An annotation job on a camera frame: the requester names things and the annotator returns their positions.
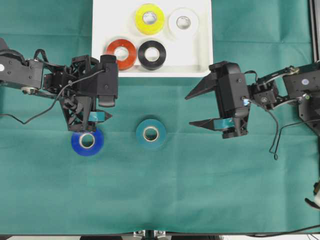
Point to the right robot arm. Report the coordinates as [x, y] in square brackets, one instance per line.
[292, 85]

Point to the black aluminium frame rail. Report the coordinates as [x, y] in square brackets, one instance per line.
[314, 13]

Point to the black tape roll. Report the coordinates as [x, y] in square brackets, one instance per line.
[152, 55]

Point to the blue tape roll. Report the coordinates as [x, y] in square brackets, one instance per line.
[87, 143]

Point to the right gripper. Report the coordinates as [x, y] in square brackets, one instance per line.
[229, 84]

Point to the white plastic case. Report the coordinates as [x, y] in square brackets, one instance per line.
[185, 58]

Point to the yellow tape roll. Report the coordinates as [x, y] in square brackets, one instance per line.
[149, 19]

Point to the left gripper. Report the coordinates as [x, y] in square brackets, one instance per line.
[75, 88]

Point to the green tape roll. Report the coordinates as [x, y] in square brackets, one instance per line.
[151, 134]

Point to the white tape roll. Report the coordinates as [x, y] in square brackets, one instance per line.
[183, 23]

